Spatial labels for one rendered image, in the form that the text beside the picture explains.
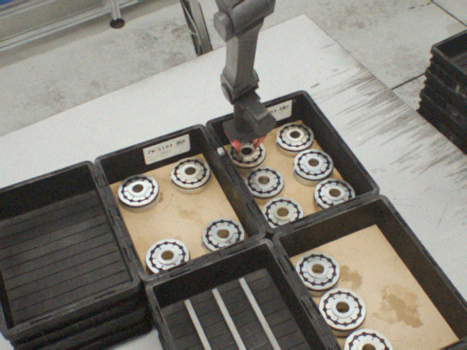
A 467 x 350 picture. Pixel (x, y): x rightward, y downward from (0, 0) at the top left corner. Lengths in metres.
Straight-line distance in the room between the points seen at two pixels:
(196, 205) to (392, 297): 0.53
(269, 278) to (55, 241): 0.53
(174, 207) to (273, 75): 0.71
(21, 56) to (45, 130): 1.48
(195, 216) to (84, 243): 0.28
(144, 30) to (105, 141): 1.61
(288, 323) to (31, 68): 2.33
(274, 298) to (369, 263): 0.24
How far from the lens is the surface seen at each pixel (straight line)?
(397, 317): 1.55
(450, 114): 2.63
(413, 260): 1.58
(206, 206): 1.70
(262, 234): 1.52
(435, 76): 2.62
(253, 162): 1.74
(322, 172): 1.73
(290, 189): 1.73
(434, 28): 3.66
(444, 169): 2.01
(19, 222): 1.77
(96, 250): 1.66
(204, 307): 1.54
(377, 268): 1.61
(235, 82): 1.49
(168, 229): 1.66
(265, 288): 1.56
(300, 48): 2.34
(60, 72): 3.45
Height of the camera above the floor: 2.17
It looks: 50 degrees down
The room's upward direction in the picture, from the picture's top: 2 degrees counter-clockwise
